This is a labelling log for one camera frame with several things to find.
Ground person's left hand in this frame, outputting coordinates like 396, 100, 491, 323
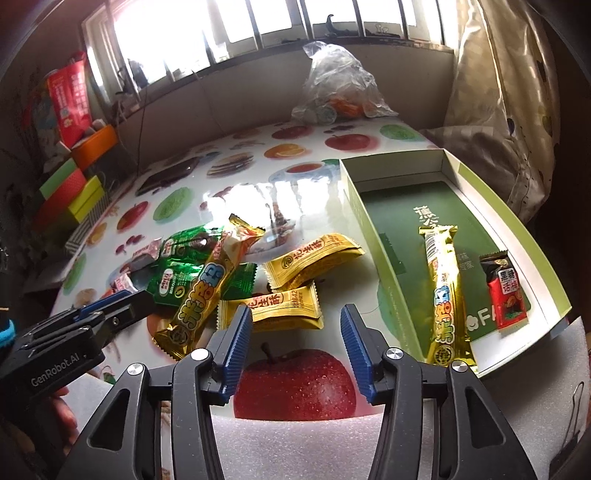
44, 385, 81, 446

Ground green snack packet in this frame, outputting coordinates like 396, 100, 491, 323
159, 224, 227, 265
147, 258, 257, 308

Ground black white striped box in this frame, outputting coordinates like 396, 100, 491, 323
67, 191, 114, 254

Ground black phone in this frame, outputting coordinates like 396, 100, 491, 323
136, 157, 199, 195

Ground clear plastic bag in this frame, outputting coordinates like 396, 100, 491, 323
291, 41, 399, 123

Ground red printed bag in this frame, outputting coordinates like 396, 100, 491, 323
46, 53, 95, 148

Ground barred window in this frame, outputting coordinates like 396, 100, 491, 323
83, 0, 462, 88

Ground yellow green storage box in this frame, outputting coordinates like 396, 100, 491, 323
67, 175, 105, 222

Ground snack packets inside box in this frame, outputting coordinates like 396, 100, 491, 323
418, 224, 474, 367

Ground long yellow snack bar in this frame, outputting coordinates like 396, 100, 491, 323
152, 215, 266, 361

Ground yellow snack packet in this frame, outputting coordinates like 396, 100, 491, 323
263, 233, 365, 288
217, 282, 325, 332

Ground green cardboard box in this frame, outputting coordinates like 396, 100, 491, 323
339, 148, 573, 380

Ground red snack packet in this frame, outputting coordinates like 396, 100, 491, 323
479, 249, 529, 330

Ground oranges in bag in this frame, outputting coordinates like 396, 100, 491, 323
330, 95, 365, 117

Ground orange storage box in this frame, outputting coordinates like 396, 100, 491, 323
71, 124, 118, 169

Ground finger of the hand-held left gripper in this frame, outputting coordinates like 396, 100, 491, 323
69, 289, 139, 324
21, 292, 156, 352

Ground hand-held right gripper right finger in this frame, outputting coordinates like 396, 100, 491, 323
340, 304, 539, 480

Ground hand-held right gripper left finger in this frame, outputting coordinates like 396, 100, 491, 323
58, 304, 254, 480

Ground bright green storage box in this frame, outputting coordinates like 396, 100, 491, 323
39, 159, 86, 200

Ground pink white snack packet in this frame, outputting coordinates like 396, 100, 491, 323
131, 237, 164, 273
111, 272, 139, 296

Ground beige dotted curtain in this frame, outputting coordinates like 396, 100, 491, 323
420, 0, 561, 222

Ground thin black cable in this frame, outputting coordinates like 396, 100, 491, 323
134, 83, 151, 178

